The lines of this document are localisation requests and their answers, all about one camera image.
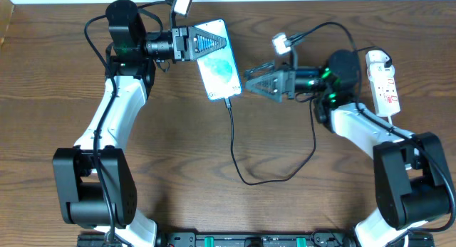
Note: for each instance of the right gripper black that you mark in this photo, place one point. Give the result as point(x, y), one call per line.
point(289, 83)

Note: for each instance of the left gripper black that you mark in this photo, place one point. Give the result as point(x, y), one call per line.
point(179, 43)

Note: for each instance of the blue Galaxy smartphone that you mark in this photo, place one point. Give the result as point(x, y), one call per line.
point(218, 69)

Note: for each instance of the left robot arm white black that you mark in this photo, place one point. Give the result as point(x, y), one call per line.
point(95, 187)

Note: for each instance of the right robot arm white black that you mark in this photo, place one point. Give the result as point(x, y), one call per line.
point(413, 183)

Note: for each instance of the white charger adapter plug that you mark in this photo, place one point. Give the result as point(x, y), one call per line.
point(378, 56)

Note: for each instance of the white power strip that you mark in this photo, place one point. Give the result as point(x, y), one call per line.
point(382, 84)

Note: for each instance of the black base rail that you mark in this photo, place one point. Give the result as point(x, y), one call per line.
point(188, 239)

